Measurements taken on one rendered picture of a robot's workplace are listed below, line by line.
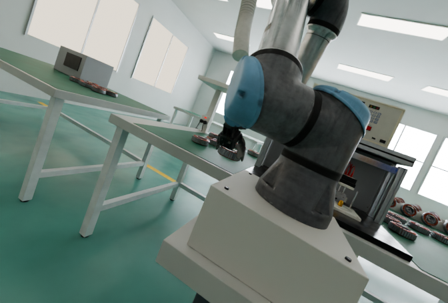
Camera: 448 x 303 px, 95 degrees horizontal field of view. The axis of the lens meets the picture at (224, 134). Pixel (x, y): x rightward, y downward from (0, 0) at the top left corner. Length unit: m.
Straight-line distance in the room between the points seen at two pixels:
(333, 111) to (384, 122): 0.91
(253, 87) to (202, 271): 0.28
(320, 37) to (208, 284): 0.64
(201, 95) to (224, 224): 8.37
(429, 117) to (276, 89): 7.99
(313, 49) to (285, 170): 0.41
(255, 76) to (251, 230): 0.23
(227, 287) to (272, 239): 0.09
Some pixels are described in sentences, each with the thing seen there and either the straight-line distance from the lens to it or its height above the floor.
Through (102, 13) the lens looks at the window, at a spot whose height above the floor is 1.95.
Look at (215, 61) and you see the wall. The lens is 8.84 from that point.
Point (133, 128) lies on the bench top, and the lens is 1.17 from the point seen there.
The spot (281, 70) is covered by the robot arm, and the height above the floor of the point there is 1.07.
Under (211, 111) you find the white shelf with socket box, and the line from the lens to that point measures 1.96.
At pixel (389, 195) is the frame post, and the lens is 1.26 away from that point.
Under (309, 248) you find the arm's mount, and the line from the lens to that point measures 0.34.
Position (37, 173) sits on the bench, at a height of 0.20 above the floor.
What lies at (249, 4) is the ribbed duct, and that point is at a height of 2.09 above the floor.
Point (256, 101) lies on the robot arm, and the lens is 0.33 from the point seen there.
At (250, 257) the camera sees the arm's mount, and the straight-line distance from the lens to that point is 0.35.
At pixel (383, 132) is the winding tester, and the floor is 1.18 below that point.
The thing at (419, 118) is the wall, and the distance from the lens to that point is 8.19.
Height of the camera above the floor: 0.96
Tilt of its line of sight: 5 degrees down
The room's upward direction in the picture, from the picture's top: 22 degrees clockwise
